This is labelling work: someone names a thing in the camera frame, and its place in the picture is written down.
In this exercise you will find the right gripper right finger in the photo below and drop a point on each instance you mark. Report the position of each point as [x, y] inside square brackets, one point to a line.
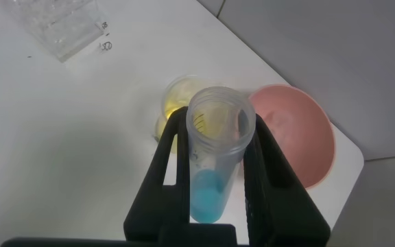
[279, 206]

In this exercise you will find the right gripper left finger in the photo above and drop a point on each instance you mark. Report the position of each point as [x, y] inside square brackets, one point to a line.
[165, 206]

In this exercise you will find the blue pigment test tube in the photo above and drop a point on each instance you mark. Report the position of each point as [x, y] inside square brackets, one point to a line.
[207, 199]

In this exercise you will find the clear glass beaker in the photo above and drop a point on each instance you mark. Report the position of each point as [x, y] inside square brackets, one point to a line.
[175, 99]

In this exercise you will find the clear acrylic test tube rack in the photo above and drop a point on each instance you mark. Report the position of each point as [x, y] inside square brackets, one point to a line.
[60, 27]

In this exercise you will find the pink bowl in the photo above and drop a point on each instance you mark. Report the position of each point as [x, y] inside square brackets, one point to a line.
[297, 137]

